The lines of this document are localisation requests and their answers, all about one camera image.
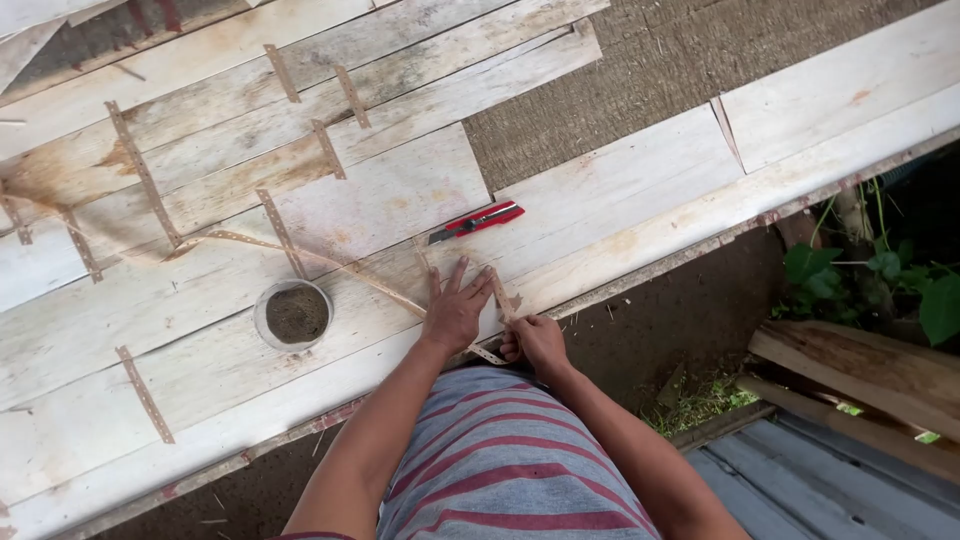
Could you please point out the short pale veneer sheet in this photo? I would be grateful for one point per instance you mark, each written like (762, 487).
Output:
(840, 82)

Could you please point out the grey red striped shirt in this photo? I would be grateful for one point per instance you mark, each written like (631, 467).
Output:
(502, 465)

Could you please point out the brown burlap mat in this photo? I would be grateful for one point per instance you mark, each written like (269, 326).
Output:
(645, 75)

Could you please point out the taped pale veneer sheets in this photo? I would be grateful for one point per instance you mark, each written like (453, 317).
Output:
(225, 127)

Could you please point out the wide pale veneer sheet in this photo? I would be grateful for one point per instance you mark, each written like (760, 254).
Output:
(600, 195)

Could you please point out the green leafy plants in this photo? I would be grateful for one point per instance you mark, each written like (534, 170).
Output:
(922, 292)

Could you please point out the weathered wooden planks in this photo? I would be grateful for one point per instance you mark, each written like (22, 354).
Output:
(862, 375)

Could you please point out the long perforated tape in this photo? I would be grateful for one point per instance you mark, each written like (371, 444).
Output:
(390, 292)

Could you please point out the grey metal sheet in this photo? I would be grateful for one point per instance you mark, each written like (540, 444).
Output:
(810, 487)

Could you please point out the long narrow veneer strip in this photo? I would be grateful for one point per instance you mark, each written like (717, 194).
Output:
(225, 405)

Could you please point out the red utility knife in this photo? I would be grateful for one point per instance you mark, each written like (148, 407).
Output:
(484, 218)

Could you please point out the patch of grass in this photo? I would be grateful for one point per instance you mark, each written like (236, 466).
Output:
(694, 405)

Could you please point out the glued perforated tape strips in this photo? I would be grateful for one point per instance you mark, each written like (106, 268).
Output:
(142, 172)

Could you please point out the person's left hand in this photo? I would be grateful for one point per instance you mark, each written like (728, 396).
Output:
(454, 319)

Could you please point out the person's right fingers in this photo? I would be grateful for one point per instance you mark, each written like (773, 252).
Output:
(512, 343)

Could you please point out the person's right hand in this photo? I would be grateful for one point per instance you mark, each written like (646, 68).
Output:
(540, 343)

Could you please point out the round tub of brown paste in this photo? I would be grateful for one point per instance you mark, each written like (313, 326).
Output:
(295, 315)

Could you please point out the thin veneer sliver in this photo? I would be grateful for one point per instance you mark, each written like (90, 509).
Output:
(726, 131)

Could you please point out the loose white veneer scraps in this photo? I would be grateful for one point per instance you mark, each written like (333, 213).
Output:
(30, 30)

